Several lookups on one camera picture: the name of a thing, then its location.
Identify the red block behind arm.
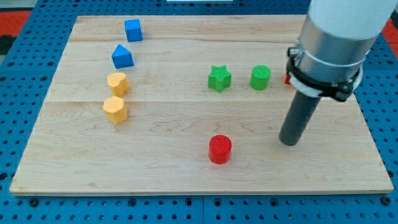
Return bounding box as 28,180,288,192
284,75,290,85

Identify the light wooden board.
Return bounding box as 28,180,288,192
10,15,394,196

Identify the yellow heart block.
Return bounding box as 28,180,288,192
107,73,130,97

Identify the green cylinder block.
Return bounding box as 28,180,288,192
249,65,271,90

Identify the green star block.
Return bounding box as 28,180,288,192
208,65,231,93

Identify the blue cube block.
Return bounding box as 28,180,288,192
124,19,143,42

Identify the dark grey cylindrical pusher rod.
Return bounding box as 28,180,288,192
279,91,321,146

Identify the yellow hexagon block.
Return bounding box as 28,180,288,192
103,96,128,124

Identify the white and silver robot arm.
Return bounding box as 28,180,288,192
287,0,397,101

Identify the red cylinder block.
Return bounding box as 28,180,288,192
208,134,233,164

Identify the blue triangular prism block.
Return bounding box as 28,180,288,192
111,44,134,69

